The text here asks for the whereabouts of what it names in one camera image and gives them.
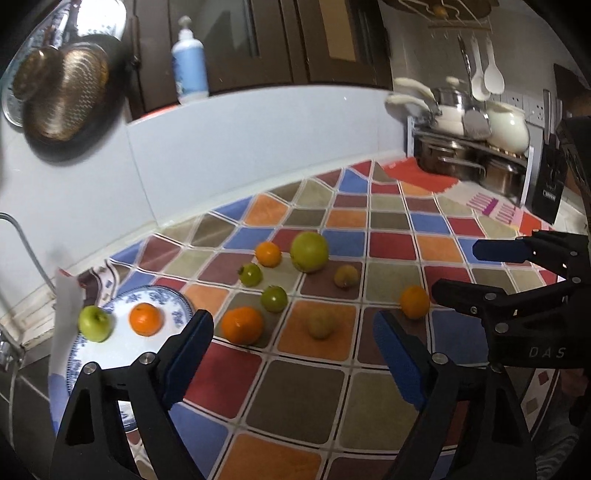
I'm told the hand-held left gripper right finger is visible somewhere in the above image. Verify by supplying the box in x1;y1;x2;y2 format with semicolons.
373;310;539;480

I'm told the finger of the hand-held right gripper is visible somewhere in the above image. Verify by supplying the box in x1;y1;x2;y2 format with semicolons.
431;277;573;335
472;229;591;289

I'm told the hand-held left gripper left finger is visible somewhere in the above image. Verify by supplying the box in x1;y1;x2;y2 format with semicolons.
50;310;215;480

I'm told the blue and white plate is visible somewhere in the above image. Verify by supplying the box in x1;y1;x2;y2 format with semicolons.
66;285;195;432

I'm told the large orange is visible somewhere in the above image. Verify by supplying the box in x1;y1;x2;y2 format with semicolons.
221;306;265;346

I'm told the small brown fruit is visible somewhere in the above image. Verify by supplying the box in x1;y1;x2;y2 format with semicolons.
307;308;335;341
334;264;360;289

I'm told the small green fruit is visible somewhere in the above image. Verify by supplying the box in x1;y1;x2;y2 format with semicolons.
237;263;263;287
261;285;289;314

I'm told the large yellow-green fruit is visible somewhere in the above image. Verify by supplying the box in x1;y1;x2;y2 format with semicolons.
290;231;330;273

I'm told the stainless steel pot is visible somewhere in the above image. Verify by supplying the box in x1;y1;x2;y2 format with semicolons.
414;137;486;180
479;154;528;197

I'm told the colourful chequered tablecloth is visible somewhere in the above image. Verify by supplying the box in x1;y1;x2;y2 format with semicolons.
48;157;591;480

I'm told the black knife block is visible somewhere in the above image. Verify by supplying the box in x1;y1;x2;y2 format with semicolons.
530;90;568;223

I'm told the green apple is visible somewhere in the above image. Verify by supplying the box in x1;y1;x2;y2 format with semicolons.
78;305;114;343

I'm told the red patterned mat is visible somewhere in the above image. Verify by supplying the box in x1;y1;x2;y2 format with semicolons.
383;157;557;232

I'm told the white ceramic pot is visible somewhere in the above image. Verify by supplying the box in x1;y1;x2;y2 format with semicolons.
486;100;531;154

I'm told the white plastic sheet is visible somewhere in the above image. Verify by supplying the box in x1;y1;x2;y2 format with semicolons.
48;265;85;416

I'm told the grey slotted spatula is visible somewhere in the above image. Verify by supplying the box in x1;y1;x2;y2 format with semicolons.
462;108;491;141

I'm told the metal pot rack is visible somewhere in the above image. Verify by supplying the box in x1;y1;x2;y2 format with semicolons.
406;115;536;209

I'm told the white ladle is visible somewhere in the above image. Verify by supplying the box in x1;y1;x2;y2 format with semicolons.
470;37;491;102

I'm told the white rice paddle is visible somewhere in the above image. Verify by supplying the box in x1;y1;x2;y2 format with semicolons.
482;37;505;95

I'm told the brown board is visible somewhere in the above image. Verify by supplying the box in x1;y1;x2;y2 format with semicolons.
553;64;579;118

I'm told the thin gooseneck faucet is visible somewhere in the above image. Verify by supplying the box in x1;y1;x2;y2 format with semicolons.
0;212;52;297

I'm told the decorated wooden board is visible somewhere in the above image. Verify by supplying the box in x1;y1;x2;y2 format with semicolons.
381;0;497;29

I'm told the black frying pan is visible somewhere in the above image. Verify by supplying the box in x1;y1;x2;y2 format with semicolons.
22;34;132;162

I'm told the white blue pump bottle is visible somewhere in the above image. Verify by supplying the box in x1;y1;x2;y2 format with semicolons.
172;15;210;105

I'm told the small brass pot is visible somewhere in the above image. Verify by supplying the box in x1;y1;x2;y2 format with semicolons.
11;9;77;101

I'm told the perforated steel steamer plate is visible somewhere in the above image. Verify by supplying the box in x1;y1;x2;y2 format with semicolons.
0;0;127;127

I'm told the white wall socket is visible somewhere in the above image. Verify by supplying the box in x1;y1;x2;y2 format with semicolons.
501;90;546;124

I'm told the steel lidded saucepan white handle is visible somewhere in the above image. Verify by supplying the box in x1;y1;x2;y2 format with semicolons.
393;76;485;112

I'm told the dark wooden window frame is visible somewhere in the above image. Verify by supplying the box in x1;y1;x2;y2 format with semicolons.
122;0;393;123

